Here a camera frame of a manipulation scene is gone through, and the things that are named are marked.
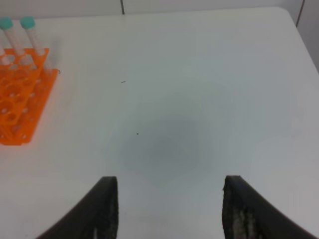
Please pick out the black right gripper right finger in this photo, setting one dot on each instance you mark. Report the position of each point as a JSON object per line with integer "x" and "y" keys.
{"x": 248, "y": 215}

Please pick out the back row tube far right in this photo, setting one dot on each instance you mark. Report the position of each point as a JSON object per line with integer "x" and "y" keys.
{"x": 28, "y": 24}

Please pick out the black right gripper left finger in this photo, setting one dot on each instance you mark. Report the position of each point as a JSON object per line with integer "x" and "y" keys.
{"x": 96, "y": 216}

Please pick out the orange test tube rack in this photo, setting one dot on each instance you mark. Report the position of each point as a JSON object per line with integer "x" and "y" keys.
{"x": 24, "y": 91}

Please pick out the row tube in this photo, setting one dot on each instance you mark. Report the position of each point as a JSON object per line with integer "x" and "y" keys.
{"x": 28, "y": 24}
{"x": 6, "y": 25}

